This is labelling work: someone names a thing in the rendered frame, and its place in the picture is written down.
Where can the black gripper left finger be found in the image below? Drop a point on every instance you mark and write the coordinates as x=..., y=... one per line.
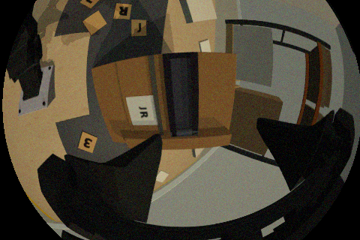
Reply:
x=129, y=178

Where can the white paper ticket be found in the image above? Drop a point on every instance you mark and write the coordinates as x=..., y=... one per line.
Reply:
x=142, y=110

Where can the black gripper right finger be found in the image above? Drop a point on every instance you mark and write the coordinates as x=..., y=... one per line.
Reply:
x=293, y=146

